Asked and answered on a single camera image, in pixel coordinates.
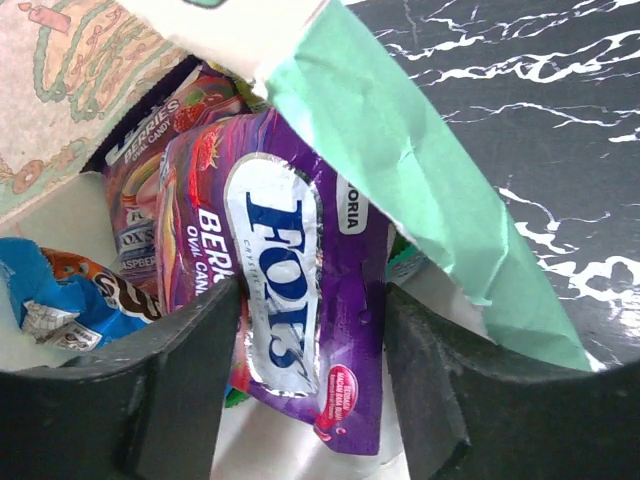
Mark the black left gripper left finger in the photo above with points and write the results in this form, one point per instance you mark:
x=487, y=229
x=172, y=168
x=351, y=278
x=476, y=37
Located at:
x=147, y=406

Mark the blue chocolate snack packet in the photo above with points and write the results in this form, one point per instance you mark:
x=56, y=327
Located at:
x=69, y=301

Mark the purple Fox's candy packet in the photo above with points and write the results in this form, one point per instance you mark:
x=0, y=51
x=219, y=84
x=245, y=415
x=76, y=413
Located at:
x=195, y=249

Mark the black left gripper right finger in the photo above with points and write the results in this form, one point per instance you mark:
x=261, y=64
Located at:
x=470, y=409

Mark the green yellow candy packet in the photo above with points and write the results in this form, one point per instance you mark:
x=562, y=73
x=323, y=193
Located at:
x=405, y=260

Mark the green illustrated paper gift bag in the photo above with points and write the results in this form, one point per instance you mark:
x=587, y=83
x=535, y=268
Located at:
x=69, y=74

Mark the purple berries candy packet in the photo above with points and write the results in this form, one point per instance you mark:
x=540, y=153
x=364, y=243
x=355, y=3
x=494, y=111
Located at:
x=133, y=166

